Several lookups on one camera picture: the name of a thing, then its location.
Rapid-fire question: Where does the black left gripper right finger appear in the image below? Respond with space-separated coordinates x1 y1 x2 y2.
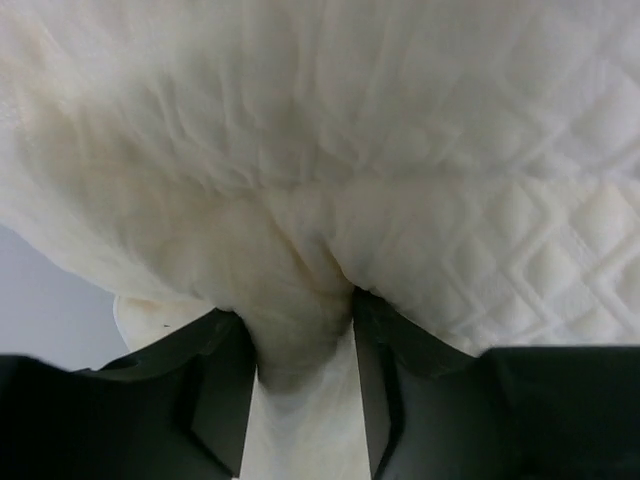
352 290 639 480

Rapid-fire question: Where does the cream quilted pillow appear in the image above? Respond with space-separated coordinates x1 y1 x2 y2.
1 1 639 479

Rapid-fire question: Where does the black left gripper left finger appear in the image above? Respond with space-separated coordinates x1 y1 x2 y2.
1 310 256 479

